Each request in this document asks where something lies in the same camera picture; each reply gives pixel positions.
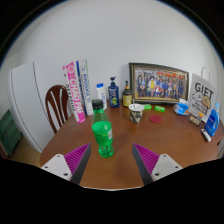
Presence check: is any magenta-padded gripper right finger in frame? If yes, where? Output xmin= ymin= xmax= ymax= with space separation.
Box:
xmin=131 ymin=143 xmax=184 ymax=186

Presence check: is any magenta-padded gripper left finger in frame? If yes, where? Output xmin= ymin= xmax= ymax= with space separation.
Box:
xmin=40 ymin=143 xmax=92 ymax=186

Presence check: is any green plastic drink bottle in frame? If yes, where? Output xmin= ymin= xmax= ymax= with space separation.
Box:
xmin=91 ymin=98 xmax=115 ymax=159

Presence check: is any flat round red coaster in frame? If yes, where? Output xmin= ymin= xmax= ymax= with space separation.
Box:
xmin=148 ymin=114 xmax=163 ymax=124

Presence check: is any small white stick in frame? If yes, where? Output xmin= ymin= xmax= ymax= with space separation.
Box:
xmin=200 ymin=128 xmax=212 ymax=143

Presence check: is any small snack packet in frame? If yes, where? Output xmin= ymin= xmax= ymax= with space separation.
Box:
xmin=188 ymin=111 xmax=203 ymax=127

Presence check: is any camouflage paper cup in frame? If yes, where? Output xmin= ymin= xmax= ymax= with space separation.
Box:
xmin=128 ymin=98 xmax=145 ymax=124

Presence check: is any brown wooden chair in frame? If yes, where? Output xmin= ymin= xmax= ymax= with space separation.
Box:
xmin=44 ymin=84 xmax=73 ymax=134

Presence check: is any green crate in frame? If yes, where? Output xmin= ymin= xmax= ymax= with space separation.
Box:
xmin=0 ymin=109 xmax=22 ymax=157

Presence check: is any white refrigerator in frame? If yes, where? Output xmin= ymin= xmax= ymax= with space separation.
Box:
xmin=9 ymin=61 xmax=51 ymax=154

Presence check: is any dark pump bottle yellow label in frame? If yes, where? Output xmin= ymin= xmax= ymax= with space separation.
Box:
xmin=122 ymin=80 xmax=133 ymax=108

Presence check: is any white paper gift bag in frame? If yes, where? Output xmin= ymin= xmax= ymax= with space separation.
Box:
xmin=187 ymin=66 xmax=218 ymax=124

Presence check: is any white bottle with blue cap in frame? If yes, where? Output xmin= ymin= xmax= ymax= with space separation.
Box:
xmin=96 ymin=82 xmax=108 ymax=111

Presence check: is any tall white green box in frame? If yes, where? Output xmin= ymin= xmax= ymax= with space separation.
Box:
xmin=75 ymin=59 xmax=94 ymax=117

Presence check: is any framed group picture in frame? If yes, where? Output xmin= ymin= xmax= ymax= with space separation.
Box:
xmin=128 ymin=62 xmax=190 ymax=105

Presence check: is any blue pump bottle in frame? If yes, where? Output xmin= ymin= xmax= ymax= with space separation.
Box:
xmin=107 ymin=76 xmax=120 ymax=109

